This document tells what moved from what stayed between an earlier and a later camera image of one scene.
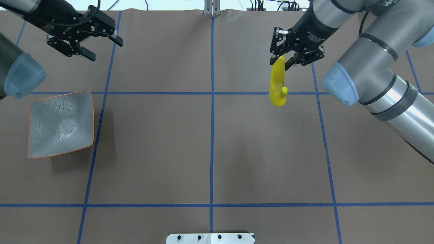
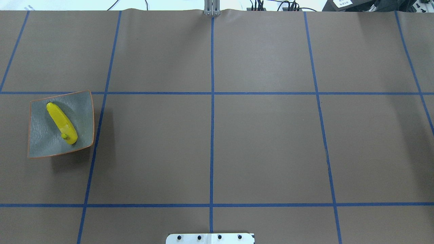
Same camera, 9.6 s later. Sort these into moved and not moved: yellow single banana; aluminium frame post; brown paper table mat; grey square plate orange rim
Moved: yellow single banana
Not moved: brown paper table mat; grey square plate orange rim; aluminium frame post
